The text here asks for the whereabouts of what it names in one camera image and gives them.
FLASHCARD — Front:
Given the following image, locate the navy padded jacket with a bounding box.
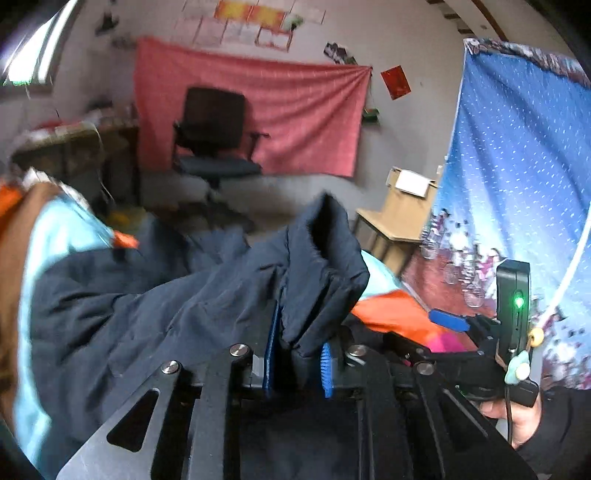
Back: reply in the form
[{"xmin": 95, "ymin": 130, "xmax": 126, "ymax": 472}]
[{"xmin": 34, "ymin": 191, "xmax": 372, "ymax": 462}]

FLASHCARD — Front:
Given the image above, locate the red paper square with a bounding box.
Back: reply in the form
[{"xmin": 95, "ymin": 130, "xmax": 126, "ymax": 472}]
[{"xmin": 381, "ymin": 65, "xmax": 411, "ymax": 100}]

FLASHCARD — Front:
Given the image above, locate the black and white wall photo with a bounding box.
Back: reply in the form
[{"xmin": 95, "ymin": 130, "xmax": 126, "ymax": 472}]
[{"xmin": 323, "ymin": 42, "xmax": 357, "ymax": 65}]

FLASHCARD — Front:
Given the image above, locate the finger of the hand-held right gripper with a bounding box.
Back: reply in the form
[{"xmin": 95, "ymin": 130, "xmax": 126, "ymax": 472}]
[
  {"xmin": 385, "ymin": 332, "xmax": 437, "ymax": 360},
  {"xmin": 428, "ymin": 308, "xmax": 499, "ymax": 343}
]

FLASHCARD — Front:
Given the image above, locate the person's right forearm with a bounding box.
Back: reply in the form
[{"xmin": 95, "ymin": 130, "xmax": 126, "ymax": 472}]
[{"xmin": 515, "ymin": 385, "xmax": 591, "ymax": 476}]

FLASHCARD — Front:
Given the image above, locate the yellow object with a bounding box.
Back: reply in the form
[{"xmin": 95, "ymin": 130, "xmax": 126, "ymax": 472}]
[{"xmin": 108, "ymin": 207, "xmax": 145, "ymax": 223}]

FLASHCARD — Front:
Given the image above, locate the row of wall papers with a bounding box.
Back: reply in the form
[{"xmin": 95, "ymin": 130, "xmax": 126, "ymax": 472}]
[{"xmin": 185, "ymin": 0, "xmax": 324, "ymax": 51}]

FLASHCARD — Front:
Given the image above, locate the striped orange brown blue bedsheet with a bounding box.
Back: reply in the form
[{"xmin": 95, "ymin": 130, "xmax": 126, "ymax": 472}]
[{"xmin": 0, "ymin": 168, "xmax": 476, "ymax": 480}]

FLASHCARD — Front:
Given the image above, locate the red wall cloth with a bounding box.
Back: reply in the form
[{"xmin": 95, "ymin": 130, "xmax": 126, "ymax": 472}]
[{"xmin": 134, "ymin": 37, "xmax": 372, "ymax": 178}]

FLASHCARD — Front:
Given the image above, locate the teal flower charm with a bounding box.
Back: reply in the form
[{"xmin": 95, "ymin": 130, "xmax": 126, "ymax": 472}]
[{"xmin": 503, "ymin": 353, "xmax": 533, "ymax": 385}]

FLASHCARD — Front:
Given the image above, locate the window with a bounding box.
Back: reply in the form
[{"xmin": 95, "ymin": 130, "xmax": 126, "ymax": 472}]
[{"xmin": 0, "ymin": 0, "xmax": 80, "ymax": 88}]

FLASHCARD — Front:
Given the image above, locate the wooden desk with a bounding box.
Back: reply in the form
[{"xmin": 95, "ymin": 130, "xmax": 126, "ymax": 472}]
[{"xmin": 11, "ymin": 122, "xmax": 141, "ymax": 208}]

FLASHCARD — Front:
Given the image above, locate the blue printed backdrop cloth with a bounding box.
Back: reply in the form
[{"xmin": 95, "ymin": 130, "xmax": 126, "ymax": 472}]
[{"xmin": 402, "ymin": 38, "xmax": 591, "ymax": 388}]

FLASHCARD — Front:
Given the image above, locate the white cable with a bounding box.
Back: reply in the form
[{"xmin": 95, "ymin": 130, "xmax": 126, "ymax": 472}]
[{"xmin": 536, "ymin": 228, "xmax": 591, "ymax": 334}]

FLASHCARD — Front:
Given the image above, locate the white patterned cloth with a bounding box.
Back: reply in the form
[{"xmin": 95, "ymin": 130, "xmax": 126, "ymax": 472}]
[{"xmin": 21, "ymin": 168, "xmax": 93, "ymax": 208}]

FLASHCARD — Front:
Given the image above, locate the black office chair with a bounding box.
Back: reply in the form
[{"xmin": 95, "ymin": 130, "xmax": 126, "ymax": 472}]
[{"xmin": 172, "ymin": 87, "xmax": 271, "ymax": 217}]

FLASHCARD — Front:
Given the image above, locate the pink cloth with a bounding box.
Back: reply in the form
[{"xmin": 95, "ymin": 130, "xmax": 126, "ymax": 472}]
[{"xmin": 427, "ymin": 331, "xmax": 468, "ymax": 354}]

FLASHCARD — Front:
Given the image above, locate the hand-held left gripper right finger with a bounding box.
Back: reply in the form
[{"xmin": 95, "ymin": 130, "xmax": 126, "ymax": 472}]
[{"xmin": 320, "ymin": 340, "xmax": 539, "ymax": 480}]

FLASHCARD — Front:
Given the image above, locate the person's right hand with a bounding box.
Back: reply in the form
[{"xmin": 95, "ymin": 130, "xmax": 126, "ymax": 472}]
[{"xmin": 480, "ymin": 392, "xmax": 543, "ymax": 448}]

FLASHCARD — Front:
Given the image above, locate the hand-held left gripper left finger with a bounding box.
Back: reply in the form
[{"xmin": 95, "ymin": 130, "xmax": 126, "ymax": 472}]
[{"xmin": 55, "ymin": 302, "xmax": 282, "ymax": 480}]

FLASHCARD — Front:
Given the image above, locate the wooden stool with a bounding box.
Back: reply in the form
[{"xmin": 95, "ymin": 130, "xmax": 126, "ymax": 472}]
[{"xmin": 355, "ymin": 208, "xmax": 430, "ymax": 274}]

